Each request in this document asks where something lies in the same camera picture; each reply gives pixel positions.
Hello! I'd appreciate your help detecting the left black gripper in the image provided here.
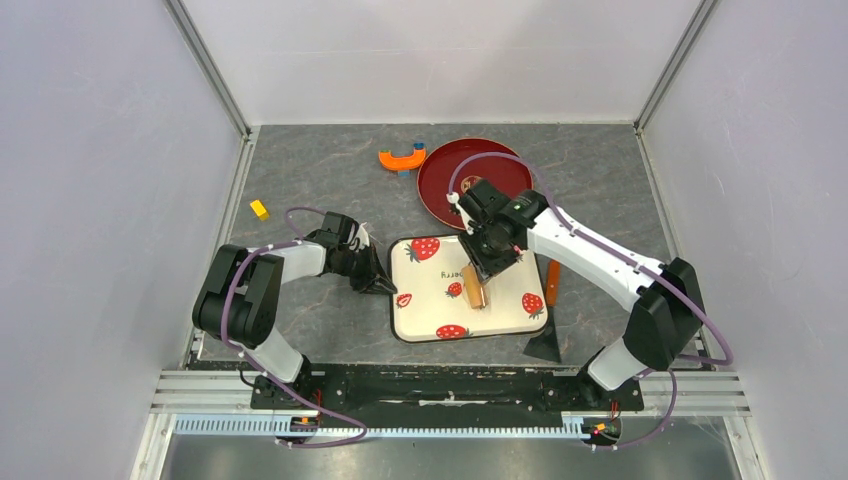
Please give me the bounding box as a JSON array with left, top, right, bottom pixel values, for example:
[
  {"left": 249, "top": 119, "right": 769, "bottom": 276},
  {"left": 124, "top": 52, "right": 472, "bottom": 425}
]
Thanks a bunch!
[{"left": 333, "top": 244, "right": 397, "bottom": 297}]

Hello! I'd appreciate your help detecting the strawberry pattern tray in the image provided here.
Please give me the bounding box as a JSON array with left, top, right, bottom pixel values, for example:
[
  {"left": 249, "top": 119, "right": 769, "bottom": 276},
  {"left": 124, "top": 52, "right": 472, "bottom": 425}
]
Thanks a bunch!
[{"left": 388, "top": 235, "right": 548, "bottom": 344}]

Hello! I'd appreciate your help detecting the wooden dough roller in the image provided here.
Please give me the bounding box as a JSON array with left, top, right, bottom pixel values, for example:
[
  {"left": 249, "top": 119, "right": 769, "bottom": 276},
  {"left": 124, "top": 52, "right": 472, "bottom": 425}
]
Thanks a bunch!
[{"left": 461, "top": 264, "right": 489, "bottom": 310}]

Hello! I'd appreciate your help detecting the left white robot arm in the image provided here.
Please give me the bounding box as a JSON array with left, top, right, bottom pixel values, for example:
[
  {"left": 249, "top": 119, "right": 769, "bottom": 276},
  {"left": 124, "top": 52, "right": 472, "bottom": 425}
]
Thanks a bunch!
[{"left": 191, "top": 211, "right": 397, "bottom": 408}]

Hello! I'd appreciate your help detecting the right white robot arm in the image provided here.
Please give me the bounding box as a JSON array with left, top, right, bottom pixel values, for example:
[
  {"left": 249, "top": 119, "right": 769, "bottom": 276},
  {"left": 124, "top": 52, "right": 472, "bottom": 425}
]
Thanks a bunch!
[{"left": 446, "top": 180, "right": 705, "bottom": 408}]

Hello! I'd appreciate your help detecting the red round plate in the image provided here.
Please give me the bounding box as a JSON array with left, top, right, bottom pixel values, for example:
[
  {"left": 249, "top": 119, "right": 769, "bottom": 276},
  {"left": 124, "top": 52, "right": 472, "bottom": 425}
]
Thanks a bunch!
[{"left": 417, "top": 138, "right": 534, "bottom": 229}]

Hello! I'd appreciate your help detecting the orange U-shaped toy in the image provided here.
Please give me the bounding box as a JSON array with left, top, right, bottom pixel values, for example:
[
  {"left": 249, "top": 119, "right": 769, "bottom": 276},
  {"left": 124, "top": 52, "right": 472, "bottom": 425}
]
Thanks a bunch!
[{"left": 378, "top": 142, "right": 427, "bottom": 176}]

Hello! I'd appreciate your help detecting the yellow block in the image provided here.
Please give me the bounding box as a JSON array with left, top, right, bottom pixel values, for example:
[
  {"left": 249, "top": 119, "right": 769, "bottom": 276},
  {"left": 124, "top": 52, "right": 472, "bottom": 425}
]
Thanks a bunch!
[{"left": 249, "top": 199, "right": 270, "bottom": 221}]

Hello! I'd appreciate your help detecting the orange handled scraper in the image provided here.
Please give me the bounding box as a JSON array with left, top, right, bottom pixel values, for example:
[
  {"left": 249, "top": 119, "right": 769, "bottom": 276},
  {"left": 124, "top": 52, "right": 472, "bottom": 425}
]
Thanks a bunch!
[{"left": 523, "top": 260, "right": 561, "bottom": 364}]

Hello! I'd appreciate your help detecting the white toothed cable strip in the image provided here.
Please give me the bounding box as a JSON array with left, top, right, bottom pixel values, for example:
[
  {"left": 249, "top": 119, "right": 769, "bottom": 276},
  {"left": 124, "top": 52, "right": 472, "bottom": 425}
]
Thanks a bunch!
[{"left": 174, "top": 414, "right": 590, "bottom": 440}]

